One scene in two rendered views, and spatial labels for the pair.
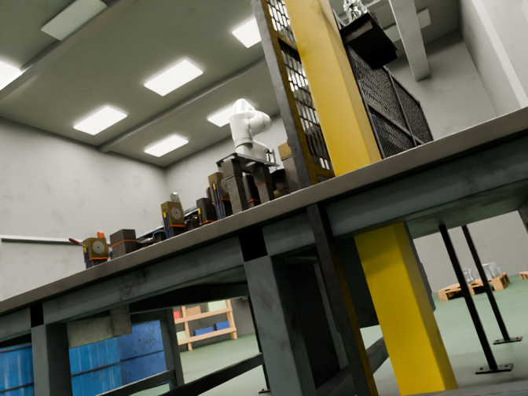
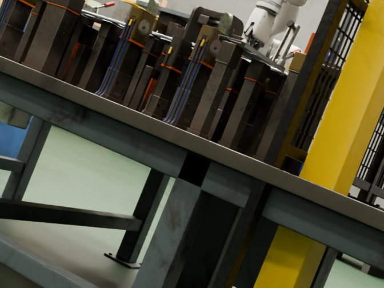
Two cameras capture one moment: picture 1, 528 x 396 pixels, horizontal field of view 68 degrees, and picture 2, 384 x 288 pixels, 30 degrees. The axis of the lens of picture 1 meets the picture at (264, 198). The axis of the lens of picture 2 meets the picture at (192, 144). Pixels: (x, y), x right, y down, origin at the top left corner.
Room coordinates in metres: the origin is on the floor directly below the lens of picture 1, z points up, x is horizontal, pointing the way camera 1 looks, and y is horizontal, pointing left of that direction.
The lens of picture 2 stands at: (-0.80, 0.04, 0.70)
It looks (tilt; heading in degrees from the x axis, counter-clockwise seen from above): 1 degrees down; 1
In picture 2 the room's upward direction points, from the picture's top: 22 degrees clockwise
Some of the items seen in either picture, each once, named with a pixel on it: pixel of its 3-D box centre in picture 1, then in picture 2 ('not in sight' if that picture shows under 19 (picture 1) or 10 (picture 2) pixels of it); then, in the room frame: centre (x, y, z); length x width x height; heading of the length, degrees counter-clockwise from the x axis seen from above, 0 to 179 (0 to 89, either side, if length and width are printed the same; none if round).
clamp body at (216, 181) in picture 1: (224, 214); (193, 78); (1.56, 0.17, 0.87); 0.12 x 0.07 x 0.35; 146
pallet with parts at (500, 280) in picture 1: (472, 280); not in sight; (6.80, -3.02, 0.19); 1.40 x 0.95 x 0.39; 151
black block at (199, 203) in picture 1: (207, 231); (164, 78); (1.67, 0.27, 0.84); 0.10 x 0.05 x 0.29; 146
